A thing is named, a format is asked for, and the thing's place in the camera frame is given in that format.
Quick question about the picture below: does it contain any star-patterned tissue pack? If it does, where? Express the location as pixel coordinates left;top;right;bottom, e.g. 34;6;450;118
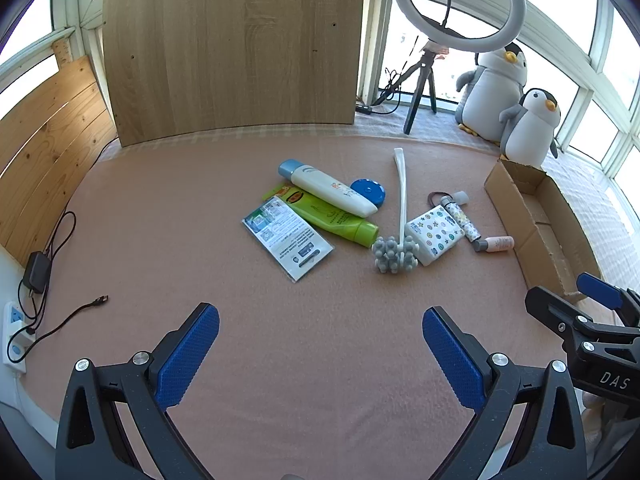
405;205;464;266

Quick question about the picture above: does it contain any translucent white cap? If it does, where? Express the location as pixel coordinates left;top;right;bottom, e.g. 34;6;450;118
451;191;469;206

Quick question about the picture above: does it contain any white massager with grey balls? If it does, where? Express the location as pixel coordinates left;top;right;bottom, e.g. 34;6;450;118
371;148;419;274

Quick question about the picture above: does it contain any green tube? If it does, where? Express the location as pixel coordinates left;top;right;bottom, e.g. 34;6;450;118
262;183;378;248

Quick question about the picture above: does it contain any white sunscreen bottle blue cap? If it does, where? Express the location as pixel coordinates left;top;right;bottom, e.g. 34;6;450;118
278;159;378;218

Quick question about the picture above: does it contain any printed plastic packet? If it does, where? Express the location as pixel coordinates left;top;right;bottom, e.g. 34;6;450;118
242;196;333;283

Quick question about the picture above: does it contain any cardboard box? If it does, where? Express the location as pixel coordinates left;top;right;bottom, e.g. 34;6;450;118
484;159;601;304

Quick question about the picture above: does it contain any pink bottle grey cap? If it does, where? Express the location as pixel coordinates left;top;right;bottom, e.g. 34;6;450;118
472;236;515;252

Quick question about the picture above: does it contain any white power strip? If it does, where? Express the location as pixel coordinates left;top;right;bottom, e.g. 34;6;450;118
1;301;36;375

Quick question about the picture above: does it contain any patterned lighter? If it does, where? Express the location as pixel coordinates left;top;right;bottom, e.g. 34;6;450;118
439;195;482;243

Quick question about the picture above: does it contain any black power adapter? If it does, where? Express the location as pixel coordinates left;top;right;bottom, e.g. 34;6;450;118
22;252;52;295

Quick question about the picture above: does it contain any small grey penguin plush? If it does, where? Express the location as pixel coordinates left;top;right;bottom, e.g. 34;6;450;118
499;88;561;169

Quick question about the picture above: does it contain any large grey penguin plush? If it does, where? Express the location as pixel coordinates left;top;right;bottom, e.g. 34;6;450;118
454;42;527;144

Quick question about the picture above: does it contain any blue round lid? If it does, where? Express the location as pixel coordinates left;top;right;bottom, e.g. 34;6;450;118
350;179;386;208

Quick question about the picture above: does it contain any pink blanket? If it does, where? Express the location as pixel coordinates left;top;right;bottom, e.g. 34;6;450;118
23;136;563;479

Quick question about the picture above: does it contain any black inline remote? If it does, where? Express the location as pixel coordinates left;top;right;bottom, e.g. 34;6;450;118
355;104;372;115

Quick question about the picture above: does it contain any black tripod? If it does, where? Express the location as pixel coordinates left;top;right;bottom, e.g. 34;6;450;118
372;41;449;136

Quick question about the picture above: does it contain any pine wooden headboard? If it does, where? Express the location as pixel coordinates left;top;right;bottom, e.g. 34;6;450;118
0;56;116;264

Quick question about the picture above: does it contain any light wooden board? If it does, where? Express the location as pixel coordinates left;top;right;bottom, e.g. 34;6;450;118
103;0;362;145

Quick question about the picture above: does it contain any black charging cable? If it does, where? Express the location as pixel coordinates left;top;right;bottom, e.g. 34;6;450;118
16;209;111;363

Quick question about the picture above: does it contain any white ring light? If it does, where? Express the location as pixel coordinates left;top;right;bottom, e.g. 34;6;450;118
396;0;526;53

